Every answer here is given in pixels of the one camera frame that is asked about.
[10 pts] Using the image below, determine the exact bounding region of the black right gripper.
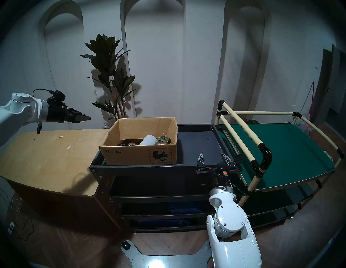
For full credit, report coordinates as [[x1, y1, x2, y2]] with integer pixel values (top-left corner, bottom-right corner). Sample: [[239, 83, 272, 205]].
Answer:
[[197, 152, 239, 174]]

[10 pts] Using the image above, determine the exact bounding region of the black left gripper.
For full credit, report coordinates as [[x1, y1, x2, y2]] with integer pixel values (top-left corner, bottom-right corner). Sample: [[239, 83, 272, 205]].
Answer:
[[46, 101, 92, 123]]

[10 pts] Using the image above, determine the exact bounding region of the brown cardboard storage box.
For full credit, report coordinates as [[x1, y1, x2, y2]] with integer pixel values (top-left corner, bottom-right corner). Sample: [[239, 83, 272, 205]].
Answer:
[[99, 117, 178, 166]]

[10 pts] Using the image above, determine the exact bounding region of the black metal shelf cart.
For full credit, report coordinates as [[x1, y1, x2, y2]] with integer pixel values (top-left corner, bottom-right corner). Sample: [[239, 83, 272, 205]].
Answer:
[[90, 124, 241, 233]]

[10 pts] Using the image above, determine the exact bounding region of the blue plastic bin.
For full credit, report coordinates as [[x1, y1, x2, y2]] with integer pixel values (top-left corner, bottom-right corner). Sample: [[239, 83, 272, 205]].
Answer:
[[168, 201, 202, 214]]

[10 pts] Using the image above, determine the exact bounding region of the light wooden table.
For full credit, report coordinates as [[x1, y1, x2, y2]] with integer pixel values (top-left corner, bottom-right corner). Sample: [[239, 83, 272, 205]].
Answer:
[[0, 129, 117, 230]]

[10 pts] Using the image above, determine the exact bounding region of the tall dark green plant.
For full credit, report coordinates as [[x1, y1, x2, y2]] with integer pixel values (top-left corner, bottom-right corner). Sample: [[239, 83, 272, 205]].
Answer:
[[81, 34, 136, 123]]

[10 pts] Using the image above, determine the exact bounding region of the green cart with cream pipes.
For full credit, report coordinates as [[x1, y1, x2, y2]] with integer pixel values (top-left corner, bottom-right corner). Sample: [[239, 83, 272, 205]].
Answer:
[[215, 100, 345, 227]]

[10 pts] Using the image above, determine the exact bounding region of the white plastic jug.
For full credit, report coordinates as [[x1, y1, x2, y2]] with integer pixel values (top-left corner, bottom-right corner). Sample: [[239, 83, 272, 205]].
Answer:
[[139, 135, 157, 146]]

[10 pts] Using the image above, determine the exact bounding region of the red stick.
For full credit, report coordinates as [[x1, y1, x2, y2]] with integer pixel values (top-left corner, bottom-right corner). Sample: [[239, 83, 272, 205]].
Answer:
[[308, 81, 318, 119]]

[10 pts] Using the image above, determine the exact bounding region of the dark grey door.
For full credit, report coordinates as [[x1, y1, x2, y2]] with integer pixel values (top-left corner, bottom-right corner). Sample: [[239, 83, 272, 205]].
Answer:
[[315, 45, 346, 125]]

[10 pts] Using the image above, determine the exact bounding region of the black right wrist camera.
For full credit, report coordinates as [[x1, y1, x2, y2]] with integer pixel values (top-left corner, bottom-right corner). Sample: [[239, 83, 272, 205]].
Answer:
[[217, 162, 231, 177]]

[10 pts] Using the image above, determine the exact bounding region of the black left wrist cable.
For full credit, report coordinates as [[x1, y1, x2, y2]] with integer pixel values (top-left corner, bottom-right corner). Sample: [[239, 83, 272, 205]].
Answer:
[[32, 88, 55, 98]]

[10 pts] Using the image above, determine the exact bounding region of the grey metal robot base plate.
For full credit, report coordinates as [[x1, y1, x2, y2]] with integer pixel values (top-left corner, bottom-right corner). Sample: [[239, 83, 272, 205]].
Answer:
[[121, 239, 214, 268]]

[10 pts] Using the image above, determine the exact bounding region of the black floor cable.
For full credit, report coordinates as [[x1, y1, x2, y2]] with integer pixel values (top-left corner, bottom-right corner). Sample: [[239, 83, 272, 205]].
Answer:
[[0, 189, 35, 241]]

